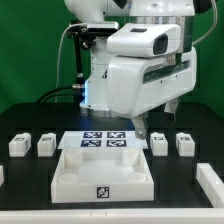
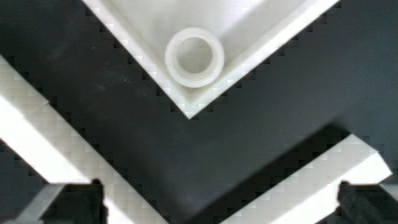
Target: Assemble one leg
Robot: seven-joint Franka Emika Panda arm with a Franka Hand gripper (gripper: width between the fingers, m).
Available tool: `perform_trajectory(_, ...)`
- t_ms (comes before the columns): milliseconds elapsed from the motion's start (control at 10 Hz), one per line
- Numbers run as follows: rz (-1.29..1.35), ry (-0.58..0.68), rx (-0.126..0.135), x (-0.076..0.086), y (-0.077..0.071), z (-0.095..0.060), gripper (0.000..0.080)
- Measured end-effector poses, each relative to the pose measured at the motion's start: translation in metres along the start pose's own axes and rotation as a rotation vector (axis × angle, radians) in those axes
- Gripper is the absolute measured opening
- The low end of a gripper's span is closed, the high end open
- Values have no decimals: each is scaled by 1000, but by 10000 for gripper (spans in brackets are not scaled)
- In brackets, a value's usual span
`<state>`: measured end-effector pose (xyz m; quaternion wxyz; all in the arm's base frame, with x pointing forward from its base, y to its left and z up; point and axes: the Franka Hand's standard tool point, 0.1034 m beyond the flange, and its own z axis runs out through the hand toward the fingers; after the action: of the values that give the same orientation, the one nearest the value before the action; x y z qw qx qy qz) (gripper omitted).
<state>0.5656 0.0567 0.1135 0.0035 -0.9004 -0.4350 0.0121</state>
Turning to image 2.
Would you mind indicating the white obstacle fence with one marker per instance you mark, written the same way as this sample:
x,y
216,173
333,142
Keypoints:
x,y
297,203

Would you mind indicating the white square tabletop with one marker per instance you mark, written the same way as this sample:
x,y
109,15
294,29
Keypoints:
x,y
200,40

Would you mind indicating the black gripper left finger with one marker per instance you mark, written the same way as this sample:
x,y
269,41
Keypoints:
x,y
66,204

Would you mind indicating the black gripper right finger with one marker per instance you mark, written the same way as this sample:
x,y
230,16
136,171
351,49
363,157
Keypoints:
x,y
368,203

